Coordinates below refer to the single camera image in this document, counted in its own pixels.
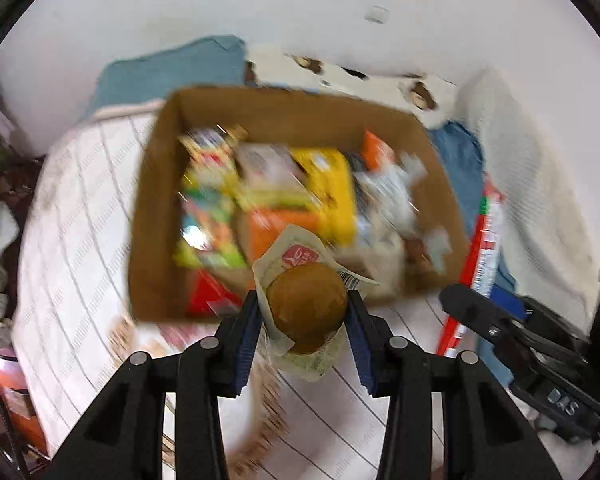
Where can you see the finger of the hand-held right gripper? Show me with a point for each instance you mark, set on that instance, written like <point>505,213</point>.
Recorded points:
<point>475,310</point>
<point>540,316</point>

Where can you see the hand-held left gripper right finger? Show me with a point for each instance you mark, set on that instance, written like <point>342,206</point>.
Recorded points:
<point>362,347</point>

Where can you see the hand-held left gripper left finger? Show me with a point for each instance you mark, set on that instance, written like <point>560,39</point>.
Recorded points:
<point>245,347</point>

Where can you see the brown bun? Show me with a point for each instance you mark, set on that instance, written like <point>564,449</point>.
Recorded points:
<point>307,302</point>

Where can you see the brown cardboard box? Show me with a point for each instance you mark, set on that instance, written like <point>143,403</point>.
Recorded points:
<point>155,220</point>

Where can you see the long red snack packet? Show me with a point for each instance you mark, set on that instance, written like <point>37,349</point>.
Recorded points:
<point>487,240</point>

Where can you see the large orange snack packet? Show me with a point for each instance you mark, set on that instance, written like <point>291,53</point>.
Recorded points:
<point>270,235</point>

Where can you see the white textured blanket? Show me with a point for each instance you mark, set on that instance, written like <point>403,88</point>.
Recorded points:
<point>535,185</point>

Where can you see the green colourful snack packet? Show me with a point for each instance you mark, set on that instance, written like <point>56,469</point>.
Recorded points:
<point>207,220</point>

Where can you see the silver white snack packet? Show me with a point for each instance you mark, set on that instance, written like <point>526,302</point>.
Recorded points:
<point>387,195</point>

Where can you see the blue bed sheet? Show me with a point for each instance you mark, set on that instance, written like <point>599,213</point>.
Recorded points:
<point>462,160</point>

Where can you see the yellow and black snack packet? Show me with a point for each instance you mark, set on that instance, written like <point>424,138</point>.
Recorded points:
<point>332,195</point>

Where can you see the beige clear snack packet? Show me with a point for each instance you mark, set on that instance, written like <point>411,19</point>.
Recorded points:
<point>270,167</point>

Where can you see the small orange snack packet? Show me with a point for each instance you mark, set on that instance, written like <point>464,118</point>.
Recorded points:
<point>376,150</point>

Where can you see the white quilted mattress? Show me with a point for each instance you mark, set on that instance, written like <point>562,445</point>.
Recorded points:
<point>75,220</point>

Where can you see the white bear print pillow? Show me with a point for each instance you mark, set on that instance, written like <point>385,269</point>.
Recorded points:
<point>285,67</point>

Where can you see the teal pillow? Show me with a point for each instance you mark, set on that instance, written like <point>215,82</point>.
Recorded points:
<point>170,72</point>

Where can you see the white wall sticker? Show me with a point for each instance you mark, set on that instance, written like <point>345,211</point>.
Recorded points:
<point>377,14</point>

